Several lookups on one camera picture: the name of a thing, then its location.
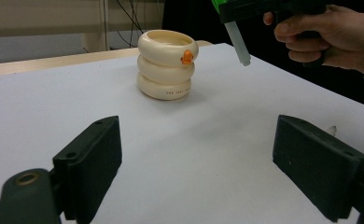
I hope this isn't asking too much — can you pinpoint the cream ringed pen holder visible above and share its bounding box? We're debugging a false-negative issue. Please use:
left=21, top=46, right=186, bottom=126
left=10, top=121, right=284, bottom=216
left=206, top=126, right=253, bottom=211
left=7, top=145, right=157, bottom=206
left=136, top=29, right=200, bottom=101

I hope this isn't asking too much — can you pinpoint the wooden table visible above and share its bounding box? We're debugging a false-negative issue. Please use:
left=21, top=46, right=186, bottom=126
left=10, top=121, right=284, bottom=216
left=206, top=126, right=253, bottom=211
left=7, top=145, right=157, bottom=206
left=0, top=40, right=214, bottom=78

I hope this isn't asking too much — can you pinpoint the black curtain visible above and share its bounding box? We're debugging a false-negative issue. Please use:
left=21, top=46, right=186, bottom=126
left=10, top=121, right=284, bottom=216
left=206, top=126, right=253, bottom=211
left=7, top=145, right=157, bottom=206
left=162, top=0, right=364, bottom=106

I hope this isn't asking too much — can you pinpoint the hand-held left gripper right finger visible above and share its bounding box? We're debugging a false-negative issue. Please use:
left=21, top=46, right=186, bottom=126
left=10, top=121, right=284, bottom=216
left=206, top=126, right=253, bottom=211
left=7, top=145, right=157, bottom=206
left=272, top=114, right=364, bottom=223

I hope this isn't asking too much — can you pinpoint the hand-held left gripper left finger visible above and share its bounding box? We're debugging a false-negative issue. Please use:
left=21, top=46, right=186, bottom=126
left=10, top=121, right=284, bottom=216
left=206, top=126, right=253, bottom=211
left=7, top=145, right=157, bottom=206
left=52, top=115, right=123, bottom=224

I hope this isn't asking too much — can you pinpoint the black cable bundle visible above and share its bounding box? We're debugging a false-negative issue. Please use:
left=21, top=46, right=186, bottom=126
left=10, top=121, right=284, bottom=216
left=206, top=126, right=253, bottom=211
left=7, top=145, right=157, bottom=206
left=114, top=0, right=155, bottom=49

